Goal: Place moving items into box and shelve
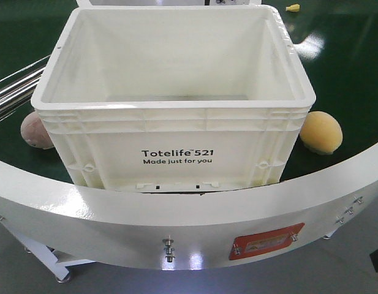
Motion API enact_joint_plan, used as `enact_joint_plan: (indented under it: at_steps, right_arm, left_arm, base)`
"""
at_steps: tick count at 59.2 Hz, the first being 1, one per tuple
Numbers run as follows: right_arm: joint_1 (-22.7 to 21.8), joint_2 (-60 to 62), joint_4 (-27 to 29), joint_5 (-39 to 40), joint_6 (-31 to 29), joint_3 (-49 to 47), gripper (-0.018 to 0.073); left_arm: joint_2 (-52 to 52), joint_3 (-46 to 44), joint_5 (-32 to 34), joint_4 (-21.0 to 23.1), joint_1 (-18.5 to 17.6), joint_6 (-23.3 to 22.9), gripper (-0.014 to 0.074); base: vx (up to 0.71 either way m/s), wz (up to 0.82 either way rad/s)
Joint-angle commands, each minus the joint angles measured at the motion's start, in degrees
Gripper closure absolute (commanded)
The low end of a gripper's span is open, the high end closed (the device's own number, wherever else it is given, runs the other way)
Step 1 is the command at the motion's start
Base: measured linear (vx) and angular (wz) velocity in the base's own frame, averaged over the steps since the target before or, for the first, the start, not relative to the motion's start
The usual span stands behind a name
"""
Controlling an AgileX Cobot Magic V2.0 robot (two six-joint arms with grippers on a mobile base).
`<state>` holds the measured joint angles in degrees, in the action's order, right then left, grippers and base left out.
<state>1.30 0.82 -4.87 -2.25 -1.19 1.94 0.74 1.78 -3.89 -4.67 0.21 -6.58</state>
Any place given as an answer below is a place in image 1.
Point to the white plastic tote box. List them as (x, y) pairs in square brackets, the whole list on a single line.
[(174, 99)]

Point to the small yellow object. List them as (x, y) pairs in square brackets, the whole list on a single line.
[(293, 8)]

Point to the pink-brown bread bun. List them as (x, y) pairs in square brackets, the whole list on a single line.
[(34, 133)]

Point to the red warning label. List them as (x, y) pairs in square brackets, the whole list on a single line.
[(265, 242)]

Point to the chrome guide rails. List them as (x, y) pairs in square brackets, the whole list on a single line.
[(17, 88)]

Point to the yellow bread bun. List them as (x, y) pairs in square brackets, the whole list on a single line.
[(321, 133)]

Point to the white conveyor support leg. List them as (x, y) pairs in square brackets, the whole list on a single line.
[(57, 262)]

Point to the white curved conveyor frame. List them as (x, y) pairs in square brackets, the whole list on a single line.
[(183, 231)]

